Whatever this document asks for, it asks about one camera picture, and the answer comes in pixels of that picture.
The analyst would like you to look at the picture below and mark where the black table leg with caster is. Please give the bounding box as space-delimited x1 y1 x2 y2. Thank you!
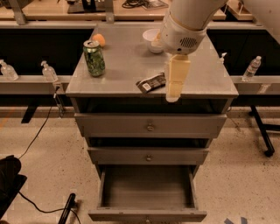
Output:
249 105 280 158

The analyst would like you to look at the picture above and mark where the clear sanitizer bottle far left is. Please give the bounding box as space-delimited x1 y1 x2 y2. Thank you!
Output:
0 59 18 81

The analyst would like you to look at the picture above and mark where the orange fruit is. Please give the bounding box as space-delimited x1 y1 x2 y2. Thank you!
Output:
92 33 106 47

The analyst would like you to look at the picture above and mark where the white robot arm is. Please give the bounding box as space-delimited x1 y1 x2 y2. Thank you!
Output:
151 0 280 102

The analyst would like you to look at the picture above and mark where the green soda can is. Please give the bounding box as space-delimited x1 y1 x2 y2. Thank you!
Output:
83 40 105 77

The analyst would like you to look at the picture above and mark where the grey open bottom drawer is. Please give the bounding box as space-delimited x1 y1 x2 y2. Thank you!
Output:
88 165 207 224

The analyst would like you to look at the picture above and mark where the white bowl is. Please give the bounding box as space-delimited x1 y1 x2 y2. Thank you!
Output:
143 29 163 53

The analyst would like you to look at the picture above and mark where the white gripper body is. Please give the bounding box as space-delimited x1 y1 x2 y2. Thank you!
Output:
159 11 207 55

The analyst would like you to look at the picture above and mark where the small white pump bottle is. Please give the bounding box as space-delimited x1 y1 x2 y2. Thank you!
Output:
220 52 228 64

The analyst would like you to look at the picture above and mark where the black rxbar chocolate wrapper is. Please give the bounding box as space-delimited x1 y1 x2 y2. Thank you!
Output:
136 73 166 94

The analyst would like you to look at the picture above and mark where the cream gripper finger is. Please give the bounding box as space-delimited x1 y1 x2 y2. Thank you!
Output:
165 54 191 102
151 32 162 47

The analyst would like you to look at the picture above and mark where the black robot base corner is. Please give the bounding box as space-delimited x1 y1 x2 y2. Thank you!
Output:
0 155 27 218

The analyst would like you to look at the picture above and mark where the black cable coil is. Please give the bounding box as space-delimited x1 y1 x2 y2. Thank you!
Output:
121 0 151 10

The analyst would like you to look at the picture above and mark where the clear sanitizer pump bottle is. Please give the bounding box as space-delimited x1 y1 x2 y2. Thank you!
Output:
41 60 58 82

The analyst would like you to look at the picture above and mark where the grey top drawer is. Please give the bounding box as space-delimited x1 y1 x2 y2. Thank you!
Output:
75 113 227 138

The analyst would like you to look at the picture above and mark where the black handle on floor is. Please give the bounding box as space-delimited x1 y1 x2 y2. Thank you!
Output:
58 193 76 224

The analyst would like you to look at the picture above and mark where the grey middle drawer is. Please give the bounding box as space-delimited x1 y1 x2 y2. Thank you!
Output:
87 147 208 165

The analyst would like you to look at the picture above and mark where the grey drawer cabinet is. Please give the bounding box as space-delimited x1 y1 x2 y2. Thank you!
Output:
65 22 240 224

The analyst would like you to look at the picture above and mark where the black floor cable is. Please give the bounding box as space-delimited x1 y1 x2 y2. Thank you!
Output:
17 104 53 160

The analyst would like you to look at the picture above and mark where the clear water bottle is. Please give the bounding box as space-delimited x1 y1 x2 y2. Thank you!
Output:
241 56 262 81

